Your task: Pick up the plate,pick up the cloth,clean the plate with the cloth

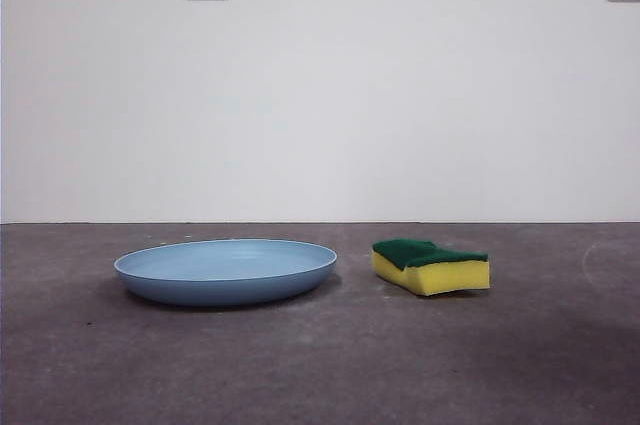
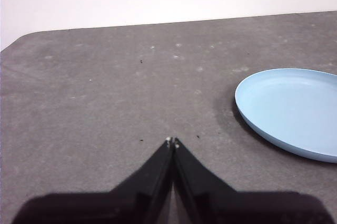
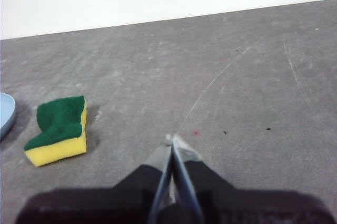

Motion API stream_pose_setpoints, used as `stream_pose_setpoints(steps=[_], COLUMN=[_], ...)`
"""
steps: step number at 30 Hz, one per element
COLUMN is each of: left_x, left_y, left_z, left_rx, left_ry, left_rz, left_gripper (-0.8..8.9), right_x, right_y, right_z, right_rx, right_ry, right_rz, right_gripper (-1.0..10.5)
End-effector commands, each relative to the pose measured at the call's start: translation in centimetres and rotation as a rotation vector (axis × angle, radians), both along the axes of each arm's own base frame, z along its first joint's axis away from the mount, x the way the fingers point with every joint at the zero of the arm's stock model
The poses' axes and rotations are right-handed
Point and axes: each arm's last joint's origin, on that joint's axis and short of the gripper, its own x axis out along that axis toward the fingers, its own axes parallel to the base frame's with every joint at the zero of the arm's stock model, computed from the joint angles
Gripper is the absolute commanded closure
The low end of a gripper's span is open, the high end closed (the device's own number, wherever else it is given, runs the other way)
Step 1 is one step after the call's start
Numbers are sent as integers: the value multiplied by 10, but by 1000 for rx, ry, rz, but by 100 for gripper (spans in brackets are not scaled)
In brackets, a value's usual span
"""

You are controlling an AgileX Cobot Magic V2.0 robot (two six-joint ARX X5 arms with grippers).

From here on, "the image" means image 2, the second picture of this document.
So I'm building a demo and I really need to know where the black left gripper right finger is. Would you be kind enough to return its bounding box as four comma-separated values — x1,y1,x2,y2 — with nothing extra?
173,137,333,224

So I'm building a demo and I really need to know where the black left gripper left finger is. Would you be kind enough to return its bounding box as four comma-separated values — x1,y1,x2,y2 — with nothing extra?
12,137,174,224

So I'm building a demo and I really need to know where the light blue round plate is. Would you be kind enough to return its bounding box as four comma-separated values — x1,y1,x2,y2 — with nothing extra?
234,68,337,163

